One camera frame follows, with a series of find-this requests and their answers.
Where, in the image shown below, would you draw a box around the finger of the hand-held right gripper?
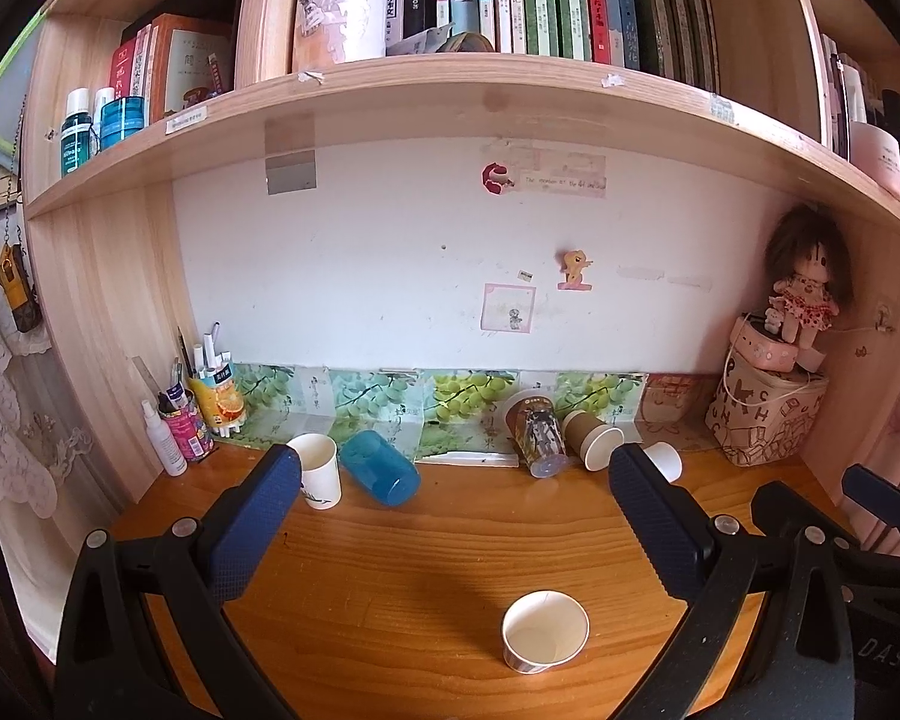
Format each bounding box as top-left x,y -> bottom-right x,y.
841,463 -> 900,560
750,480 -> 860,548

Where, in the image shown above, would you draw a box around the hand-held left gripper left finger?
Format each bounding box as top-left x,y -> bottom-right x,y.
54,444 -> 302,720

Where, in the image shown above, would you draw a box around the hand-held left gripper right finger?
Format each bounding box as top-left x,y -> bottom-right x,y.
607,442 -> 860,720

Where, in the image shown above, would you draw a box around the small white paper cup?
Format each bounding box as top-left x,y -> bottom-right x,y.
641,441 -> 683,482

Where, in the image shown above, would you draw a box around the leaf print white paper cup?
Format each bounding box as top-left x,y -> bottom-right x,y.
285,433 -> 343,511

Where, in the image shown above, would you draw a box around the brown paper cup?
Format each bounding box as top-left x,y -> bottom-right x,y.
562,409 -> 626,473

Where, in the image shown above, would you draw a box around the blue plastic cup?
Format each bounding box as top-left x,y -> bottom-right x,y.
340,430 -> 421,506

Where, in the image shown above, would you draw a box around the clear printed plastic cup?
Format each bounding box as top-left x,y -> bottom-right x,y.
504,392 -> 569,479

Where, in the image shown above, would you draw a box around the plain white paper cup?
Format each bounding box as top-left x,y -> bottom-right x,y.
501,590 -> 590,676

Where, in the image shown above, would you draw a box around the row of upright books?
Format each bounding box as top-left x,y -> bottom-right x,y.
386,0 -> 722,95

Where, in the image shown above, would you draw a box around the beige patterned storage bag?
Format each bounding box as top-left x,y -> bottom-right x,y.
705,351 -> 830,468

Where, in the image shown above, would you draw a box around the brown printed paper sheet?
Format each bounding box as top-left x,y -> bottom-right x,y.
636,373 -> 722,452

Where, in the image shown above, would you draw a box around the pink can pen holder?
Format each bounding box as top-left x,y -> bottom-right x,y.
157,388 -> 217,464

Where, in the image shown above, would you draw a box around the white spray bottle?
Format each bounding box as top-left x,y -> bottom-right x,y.
141,399 -> 188,476

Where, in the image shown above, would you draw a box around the orange carton pen holder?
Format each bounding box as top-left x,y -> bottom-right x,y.
187,367 -> 248,437

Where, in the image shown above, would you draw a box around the pink round box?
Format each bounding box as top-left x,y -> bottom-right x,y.
729,313 -> 800,373

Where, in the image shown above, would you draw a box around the white marker pens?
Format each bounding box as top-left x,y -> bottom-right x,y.
197,322 -> 231,380

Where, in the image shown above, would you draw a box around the grape printed paper panel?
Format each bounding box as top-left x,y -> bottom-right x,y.
225,364 -> 646,469

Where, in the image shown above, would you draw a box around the brown haired rag doll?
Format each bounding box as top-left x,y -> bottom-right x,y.
763,204 -> 853,373

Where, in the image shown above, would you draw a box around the pink square note sticker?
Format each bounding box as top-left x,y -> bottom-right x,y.
481,283 -> 536,332

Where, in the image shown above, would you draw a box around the yellow pony sticker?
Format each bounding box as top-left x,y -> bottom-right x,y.
557,248 -> 596,292

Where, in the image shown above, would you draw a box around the white lace cloth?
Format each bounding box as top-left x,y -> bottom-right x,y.
0,223 -> 92,520

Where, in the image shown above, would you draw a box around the pink lotion bottle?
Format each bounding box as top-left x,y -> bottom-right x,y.
849,120 -> 900,200

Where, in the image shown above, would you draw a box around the grey tape patch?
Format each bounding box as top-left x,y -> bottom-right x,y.
266,151 -> 320,196

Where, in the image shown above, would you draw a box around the paper note strip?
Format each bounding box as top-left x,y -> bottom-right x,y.
495,142 -> 608,198

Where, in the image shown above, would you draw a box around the row of dark books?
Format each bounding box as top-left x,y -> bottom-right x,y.
820,33 -> 900,205

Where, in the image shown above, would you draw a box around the blue jar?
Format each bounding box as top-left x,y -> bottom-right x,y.
100,96 -> 146,154

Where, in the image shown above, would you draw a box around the green bottle on shelf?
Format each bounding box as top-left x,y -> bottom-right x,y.
60,88 -> 93,179

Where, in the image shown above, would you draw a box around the slim white bottle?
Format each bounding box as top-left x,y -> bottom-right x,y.
90,87 -> 116,155

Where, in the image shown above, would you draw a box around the wooden bookshelf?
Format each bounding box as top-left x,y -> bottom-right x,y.
19,0 -> 900,511

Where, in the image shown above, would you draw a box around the red and white books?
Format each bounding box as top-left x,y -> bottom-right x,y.
109,13 -> 236,122

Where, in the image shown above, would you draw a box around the crumpled grey packet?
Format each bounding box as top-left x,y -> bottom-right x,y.
386,24 -> 496,58

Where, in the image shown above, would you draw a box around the illustrated white book box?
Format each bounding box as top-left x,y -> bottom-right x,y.
292,0 -> 388,73

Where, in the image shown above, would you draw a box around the wall hook with cord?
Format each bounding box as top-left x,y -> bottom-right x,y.
831,303 -> 896,337

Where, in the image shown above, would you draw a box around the brown pouch on chain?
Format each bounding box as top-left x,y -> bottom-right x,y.
0,90 -> 43,335

